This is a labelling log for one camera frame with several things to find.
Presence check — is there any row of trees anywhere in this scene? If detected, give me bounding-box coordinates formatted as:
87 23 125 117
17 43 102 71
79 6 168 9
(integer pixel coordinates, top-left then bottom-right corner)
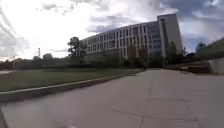
0 44 178 71

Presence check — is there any large grey windowed building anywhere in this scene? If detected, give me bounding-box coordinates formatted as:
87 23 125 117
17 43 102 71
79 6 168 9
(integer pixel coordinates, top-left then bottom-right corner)
79 13 184 68

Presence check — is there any tall dark tree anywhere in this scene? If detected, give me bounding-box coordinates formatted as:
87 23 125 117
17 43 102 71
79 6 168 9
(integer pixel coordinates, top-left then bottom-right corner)
66 35 88 62

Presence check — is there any grey concrete slab pavement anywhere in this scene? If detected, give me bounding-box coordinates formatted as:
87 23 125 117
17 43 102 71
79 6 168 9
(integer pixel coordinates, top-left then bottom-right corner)
0 68 224 128

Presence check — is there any raised concrete kerb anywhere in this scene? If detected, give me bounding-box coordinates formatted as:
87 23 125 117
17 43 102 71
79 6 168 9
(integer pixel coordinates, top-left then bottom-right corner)
0 70 143 103

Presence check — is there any green grass lawn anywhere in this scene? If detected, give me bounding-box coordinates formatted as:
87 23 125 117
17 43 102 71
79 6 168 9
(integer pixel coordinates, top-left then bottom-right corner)
0 68 141 93

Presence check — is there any grey concrete wall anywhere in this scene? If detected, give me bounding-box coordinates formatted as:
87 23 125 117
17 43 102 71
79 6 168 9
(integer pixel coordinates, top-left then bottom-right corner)
195 37 224 75

